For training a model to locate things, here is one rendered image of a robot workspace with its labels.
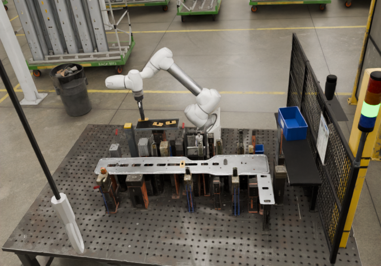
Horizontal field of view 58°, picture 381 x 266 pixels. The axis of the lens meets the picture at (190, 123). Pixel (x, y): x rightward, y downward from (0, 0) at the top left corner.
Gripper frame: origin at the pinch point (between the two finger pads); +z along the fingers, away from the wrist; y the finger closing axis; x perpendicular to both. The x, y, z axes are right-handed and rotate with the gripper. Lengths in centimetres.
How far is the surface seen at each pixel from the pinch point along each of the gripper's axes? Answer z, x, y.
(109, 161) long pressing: 25.6, -31.4, 23.1
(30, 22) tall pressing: 23, -212, -388
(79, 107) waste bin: 110, -119, -217
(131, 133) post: 16.2, -11.9, 1.1
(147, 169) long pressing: 25.5, 0.2, 39.6
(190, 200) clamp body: 44, 31, 60
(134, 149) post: 34.4, -13.2, 0.3
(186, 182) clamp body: 23, 30, 61
